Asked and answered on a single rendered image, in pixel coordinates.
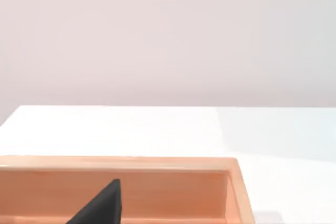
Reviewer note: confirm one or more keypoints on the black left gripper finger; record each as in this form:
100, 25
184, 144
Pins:
106, 208

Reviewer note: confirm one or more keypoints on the shallow salmon-coloured box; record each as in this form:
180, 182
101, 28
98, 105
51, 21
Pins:
170, 190

